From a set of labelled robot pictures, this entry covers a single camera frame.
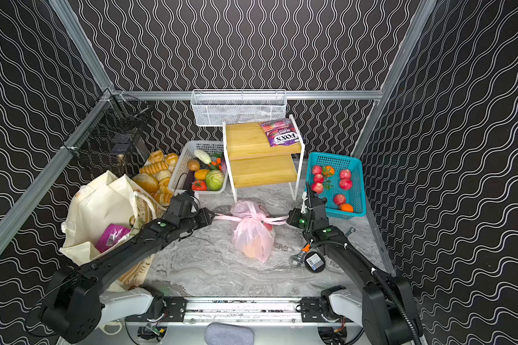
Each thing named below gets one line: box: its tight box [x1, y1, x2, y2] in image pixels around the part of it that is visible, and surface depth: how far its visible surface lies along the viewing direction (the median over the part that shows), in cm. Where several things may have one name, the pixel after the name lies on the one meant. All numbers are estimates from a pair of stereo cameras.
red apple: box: [339, 177, 354, 191], surface depth 108 cm
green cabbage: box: [205, 169, 225, 192], surface depth 103 cm
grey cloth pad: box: [204, 322, 255, 345], surface depth 69 cm
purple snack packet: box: [94, 223, 132, 254], surface depth 80 cm
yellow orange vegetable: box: [194, 168, 211, 180], surface depth 111 cm
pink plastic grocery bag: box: [214, 200, 289, 263], surface depth 84 cm
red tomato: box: [191, 179, 208, 192], surface depth 105 cm
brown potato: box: [187, 158, 201, 172], surface depth 111 cm
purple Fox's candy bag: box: [259, 117, 301, 148], surface depth 82 cm
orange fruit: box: [339, 203, 354, 213], surface depth 97 cm
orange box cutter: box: [297, 242, 312, 261], surface depth 89 cm
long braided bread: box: [138, 161, 170, 174], surface depth 115 cm
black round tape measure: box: [304, 250, 326, 274], surface depth 85 cm
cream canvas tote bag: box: [58, 169, 167, 292], surface depth 77 cm
